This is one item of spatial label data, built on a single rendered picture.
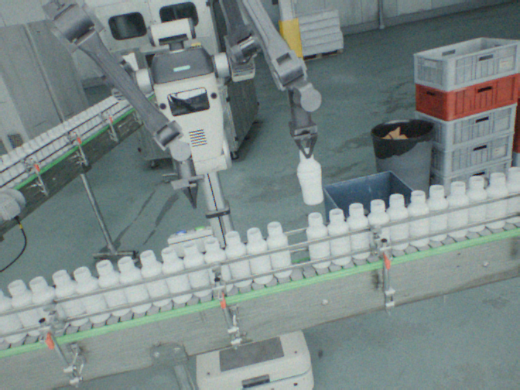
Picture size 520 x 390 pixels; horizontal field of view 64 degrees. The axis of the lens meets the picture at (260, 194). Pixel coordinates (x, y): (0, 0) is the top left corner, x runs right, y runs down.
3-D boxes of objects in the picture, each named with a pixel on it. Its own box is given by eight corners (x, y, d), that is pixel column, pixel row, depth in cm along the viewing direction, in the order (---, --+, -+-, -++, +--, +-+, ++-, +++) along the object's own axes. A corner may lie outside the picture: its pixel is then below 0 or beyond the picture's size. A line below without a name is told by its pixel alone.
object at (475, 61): (447, 91, 289) (448, 59, 279) (412, 83, 325) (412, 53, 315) (521, 72, 299) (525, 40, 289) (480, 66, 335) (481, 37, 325)
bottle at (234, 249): (254, 285, 120) (243, 237, 112) (234, 290, 120) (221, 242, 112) (252, 273, 125) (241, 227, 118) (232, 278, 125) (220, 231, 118)
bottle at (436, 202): (451, 237, 124) (453, 188, 116) (435, 244, 122) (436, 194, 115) (436, 229, 129) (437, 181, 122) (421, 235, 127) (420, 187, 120)
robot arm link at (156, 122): (84, 1, 105) (49, 28, 104) (87, 3, 101) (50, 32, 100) (182, 125, 132) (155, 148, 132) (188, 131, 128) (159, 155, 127)
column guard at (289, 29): (288, 80, 838) (280, 22, 790) (284, 76, 874) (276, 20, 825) (307, 76, 840) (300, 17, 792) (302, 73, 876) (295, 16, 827)
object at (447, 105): (446, 122, 299) (447, 91, 289) (413, 110, 335) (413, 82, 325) (519, 102, 309) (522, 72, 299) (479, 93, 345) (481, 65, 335)
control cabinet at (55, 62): (74, 128, 784) (32, 20, 700) (97, 125, 773) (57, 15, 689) (48, 144, 713) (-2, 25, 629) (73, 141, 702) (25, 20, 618)
